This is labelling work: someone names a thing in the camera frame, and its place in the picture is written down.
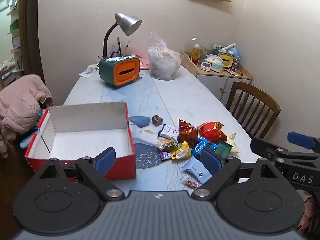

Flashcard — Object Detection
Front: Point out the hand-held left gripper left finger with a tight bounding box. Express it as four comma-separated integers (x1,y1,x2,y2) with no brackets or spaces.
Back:
37,147,125,202

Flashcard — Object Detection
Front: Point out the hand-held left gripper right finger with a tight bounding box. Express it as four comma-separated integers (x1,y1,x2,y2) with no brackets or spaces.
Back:
191,146,279,202

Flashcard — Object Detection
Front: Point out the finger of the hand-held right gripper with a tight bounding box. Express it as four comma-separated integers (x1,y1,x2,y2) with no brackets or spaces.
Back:
287,131,320,153
250,137,295,160

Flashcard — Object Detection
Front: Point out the green snack packet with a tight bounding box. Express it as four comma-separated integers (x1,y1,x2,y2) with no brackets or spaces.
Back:
214,141,232,158

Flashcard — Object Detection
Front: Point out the light blue snack packet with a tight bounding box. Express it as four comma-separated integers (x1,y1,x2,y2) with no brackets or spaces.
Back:
182,157,213,184

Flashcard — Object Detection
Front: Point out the red cardboard box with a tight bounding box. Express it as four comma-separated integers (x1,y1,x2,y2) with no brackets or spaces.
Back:
24,102,137,181

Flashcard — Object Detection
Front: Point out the cream snack packet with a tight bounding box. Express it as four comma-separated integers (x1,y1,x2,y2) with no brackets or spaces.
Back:
226,132,241,153

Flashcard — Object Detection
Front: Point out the small clear candy packet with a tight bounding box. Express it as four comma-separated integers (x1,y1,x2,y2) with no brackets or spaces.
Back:
180,175,202,189

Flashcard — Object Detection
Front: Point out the yellow snack packet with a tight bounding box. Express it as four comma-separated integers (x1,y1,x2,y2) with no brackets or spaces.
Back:
171,141,192,160

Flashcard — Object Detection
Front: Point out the dark red snack bag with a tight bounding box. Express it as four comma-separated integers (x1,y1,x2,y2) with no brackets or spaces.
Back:
178,118,199,148

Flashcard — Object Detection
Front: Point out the egg yolk snack packet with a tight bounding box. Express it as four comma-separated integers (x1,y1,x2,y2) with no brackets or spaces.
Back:
156,139,179,152

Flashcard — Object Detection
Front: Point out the white snack packet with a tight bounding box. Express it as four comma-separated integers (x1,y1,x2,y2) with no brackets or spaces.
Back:
157,124,179,140

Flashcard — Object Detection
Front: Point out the person's right hand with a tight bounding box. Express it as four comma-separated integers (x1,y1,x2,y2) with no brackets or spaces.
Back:
297,191,312,235

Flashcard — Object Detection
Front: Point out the wooden spindle chair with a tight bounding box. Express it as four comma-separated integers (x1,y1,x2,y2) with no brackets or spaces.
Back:
226,81,281,139

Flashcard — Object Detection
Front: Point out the wooden side cabinet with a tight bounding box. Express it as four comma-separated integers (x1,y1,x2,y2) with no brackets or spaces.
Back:
181,52,253,103

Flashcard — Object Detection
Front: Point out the blue trimmed white cloth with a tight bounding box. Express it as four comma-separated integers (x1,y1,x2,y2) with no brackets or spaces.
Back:
19,109,49,149

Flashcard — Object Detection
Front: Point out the white printed paper packet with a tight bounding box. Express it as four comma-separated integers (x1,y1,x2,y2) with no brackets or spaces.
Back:
79,67,98,78

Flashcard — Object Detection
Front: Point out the green orange tissue box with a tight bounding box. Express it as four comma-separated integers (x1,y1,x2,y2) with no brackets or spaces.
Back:
98,54,140,88

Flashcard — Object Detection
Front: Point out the small yellow organizer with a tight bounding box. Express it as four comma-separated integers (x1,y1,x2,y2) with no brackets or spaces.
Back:
217,52,235,68

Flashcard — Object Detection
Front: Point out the soft tissue pack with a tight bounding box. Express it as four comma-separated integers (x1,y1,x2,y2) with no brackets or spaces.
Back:
206,55,224,73

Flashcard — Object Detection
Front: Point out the pink puffer jacket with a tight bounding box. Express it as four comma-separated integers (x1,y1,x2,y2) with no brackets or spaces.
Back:
0,74,53,158

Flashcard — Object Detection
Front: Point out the white handheld device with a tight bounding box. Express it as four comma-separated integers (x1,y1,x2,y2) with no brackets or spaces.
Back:
220,43,237,53

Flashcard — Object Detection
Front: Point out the orange liquid bottle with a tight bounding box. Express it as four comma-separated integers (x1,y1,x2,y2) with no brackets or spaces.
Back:
191,44,202,67

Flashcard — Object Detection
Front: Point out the clear plastic bag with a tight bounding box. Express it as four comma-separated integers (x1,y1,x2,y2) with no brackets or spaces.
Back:
147,32,184,81

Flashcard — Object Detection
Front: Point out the clear glass dome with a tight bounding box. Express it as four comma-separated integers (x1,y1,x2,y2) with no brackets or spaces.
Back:
184,37,205,55

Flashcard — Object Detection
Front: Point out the silver desk lamp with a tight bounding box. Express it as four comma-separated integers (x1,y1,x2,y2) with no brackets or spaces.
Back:
103,12,142,58

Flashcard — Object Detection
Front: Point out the wooden door frame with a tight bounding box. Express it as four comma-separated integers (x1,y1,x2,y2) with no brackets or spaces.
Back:
19,0,47,85

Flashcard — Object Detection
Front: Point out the white wall shelving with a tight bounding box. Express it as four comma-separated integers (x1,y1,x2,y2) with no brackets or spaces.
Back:
6,1,22,55

